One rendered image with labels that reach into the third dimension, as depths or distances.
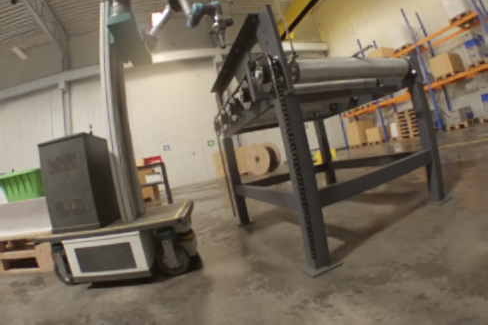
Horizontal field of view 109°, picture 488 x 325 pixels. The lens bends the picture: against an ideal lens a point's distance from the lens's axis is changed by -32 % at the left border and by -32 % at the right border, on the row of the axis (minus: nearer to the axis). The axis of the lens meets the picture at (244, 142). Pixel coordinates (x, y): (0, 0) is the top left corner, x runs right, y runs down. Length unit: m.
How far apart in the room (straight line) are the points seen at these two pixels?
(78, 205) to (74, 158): 0.25
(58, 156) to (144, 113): 10.53
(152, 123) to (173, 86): 2.00
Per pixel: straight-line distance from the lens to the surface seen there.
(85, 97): 12.85
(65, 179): 1.51
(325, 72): 1.18
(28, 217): 2.31
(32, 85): 13.67
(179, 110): 11.91
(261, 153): 8.07
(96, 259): 1.42
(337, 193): 1.13
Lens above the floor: 0.52
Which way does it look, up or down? 4 degrees up
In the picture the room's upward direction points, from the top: 12 degrees counter-clockwise
